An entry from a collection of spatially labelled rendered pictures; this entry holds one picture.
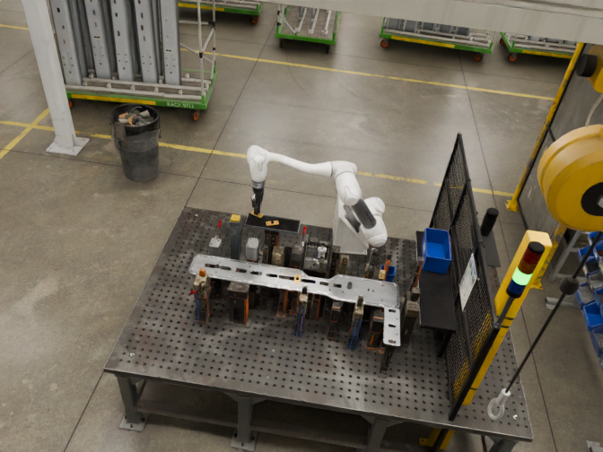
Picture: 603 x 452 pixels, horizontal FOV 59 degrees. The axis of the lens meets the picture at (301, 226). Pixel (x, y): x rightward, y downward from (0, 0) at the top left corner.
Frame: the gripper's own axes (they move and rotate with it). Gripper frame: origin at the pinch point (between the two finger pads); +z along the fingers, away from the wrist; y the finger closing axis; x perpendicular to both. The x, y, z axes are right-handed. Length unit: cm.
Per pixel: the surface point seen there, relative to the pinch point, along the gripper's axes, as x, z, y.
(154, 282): -49, 56, 52
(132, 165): -217, 105, -94
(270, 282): 32, 25, 30
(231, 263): 1.2, 25.4, 30.4
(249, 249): 8.6, 16.7, 20.5
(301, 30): -271, 99, -544
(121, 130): -218, 60, -88
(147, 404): -12, 102, 108
